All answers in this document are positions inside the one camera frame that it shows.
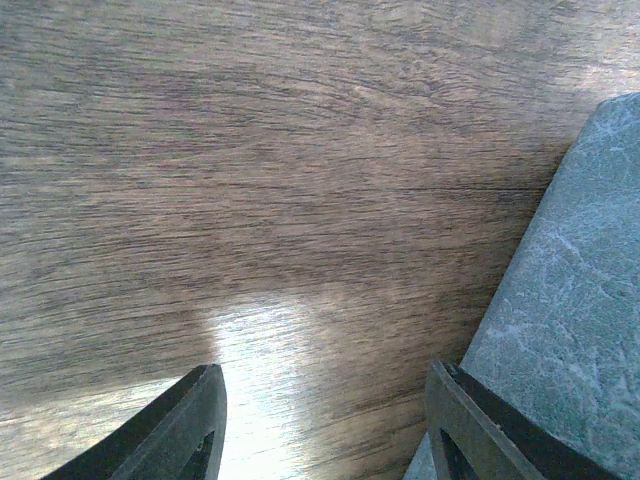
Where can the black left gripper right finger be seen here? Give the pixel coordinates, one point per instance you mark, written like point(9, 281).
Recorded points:
point(475, 434)

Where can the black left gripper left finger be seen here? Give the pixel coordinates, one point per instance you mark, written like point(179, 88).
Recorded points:
point(179, 435)

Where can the blue-grey glasses case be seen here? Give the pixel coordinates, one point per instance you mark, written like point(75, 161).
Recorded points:
point(560, 338)

